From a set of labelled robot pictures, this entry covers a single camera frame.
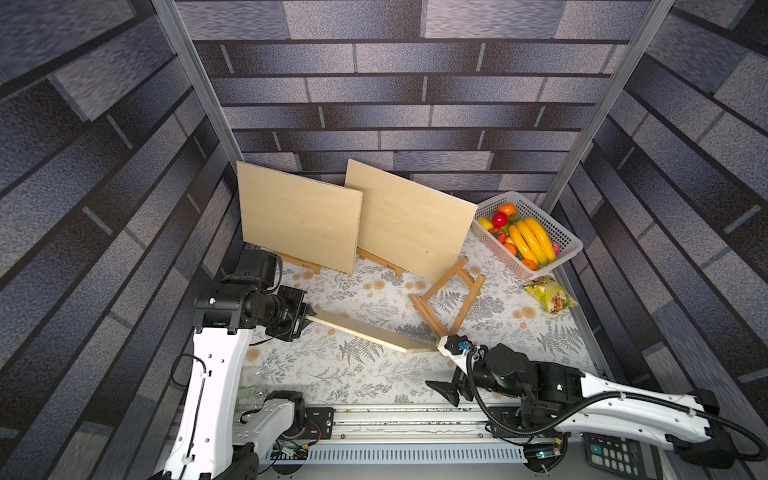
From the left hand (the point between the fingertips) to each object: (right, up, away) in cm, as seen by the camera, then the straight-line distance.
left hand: (320, 305), depth 65 cm
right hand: (+26, -14, +4) cm, 30 cm away
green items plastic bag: (-22, -27, +13) cm, 37 cm away
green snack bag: (+68, -3, +27) cm, 73 cm away
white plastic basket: (+79, +14, +39) cm, 89 cm away
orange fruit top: (+61, +27, +45) cm, 81 cm away
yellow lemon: (+52, +21, +45) cm, 72 cm away
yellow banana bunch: (+66, +15, +38) cm, 77 cm away
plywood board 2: (+22, +19, +26) cm, 39 cm away
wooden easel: (-11, +6, +35) cm, 37 cm away
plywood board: (-14, +22, +30) cm, 40 cm away
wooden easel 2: (+6, +10, +39) cm, 41 cm away
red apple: (+56, +23, +41) cm, 73 cm away
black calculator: (+70, -36, +3) cm, 79 cm away
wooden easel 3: (+38, +3, +11) cm, 40 cm away
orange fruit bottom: (+64, +7, +35) cm, 73 cm away
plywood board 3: (+14, -14, +25) cm, 32 cm away
